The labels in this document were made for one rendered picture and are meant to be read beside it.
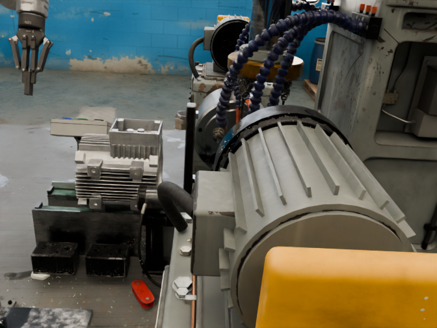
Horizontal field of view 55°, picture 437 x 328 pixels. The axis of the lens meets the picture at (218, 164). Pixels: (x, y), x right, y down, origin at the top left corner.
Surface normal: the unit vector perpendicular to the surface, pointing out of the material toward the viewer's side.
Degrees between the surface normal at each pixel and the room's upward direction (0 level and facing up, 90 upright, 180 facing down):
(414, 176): 90
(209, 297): 0
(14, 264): 0
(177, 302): 0
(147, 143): 90
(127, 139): 90
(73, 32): 90
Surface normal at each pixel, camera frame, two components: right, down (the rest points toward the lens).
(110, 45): 0.10, 0.42
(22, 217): 0.07, -0.91
